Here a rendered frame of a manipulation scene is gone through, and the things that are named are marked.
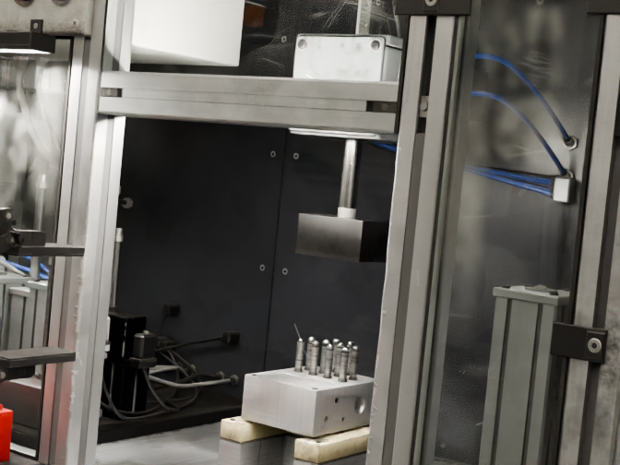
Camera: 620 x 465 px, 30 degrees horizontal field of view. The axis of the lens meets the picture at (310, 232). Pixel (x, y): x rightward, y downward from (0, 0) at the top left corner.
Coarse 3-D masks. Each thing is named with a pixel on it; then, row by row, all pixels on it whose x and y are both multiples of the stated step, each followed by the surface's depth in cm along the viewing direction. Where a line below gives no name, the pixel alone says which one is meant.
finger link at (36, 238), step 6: (0, 228) 89; (6, 228) 89; (12, 228) 89; (0, 234) 89; (12, 234) 89; (24, 234) 90; (30, 234) 91; (36, 234) 92; (42, 234) 92; (30, 240) 91; (36, 240) 92; (42, 240) 92
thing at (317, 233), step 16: (352, 144) 126; (352, 160) 126; (352, 176) 127; (352, 192) 127; (352, 208) 127; (304, 224) 127; (320, 224) 126; (336, 224) 125; (352, 224) 124; (368, 224) 124; (384, 224) 126; (304, 240) 127; (320, 240) 126; (336, 240) 125; (352, 240) 124; (368, 240) 124; (384, 240) 127; (336, 256) 125; (352, 256) 124; (368, 256) 124; (384, 256) 127
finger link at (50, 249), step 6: (24, 246) 90; (30, 246) 90; (36, 246) 91; (42, 246) 91; (48, 246) 92; (54, 246) 92; (60, 246) 93; (66, 246) 94; (72, 246) 94; (78, 246) 95; (6, 252) 90; (12, 252) 90; (18, 252) 89; (24, 252) 90; (30, 252) 90; (36, 252) 91; (42, 252) 91; (48, 252) 92; (54, 252) 92; (60, 252) 93; (66, 252) 93; (72, 252) 94; (78, 252) 94; (84, 252) 95
